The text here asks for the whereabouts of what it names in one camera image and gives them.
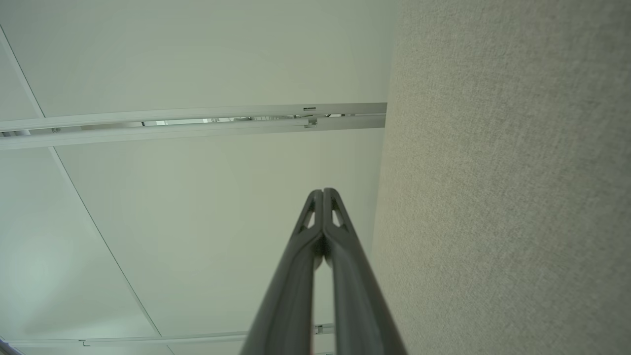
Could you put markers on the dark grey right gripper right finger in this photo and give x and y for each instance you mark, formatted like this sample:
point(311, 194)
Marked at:
point(360, 310)

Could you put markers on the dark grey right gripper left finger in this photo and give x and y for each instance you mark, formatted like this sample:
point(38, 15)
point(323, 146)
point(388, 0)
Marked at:
point(286, 305)

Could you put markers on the thin grey metal frame post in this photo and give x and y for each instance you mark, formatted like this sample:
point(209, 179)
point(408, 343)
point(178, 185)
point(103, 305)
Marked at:
point(148, 339)

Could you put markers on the grey double partition post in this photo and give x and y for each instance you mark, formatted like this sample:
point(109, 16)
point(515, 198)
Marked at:
point(197, 125)

